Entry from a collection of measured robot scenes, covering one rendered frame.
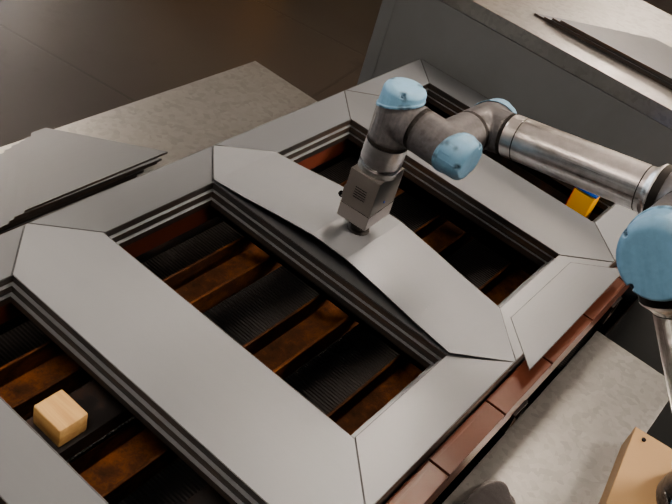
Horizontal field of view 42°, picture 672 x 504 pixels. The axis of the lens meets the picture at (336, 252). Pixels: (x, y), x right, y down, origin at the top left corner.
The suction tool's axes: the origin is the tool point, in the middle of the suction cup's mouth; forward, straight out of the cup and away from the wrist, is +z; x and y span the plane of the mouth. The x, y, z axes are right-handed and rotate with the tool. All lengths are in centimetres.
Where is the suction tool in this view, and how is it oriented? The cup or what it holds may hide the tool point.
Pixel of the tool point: (356, 233)
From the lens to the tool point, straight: 161.5
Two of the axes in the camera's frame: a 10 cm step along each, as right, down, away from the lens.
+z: -2.4, 7.5, 6.2
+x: 7.9, 5.2, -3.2
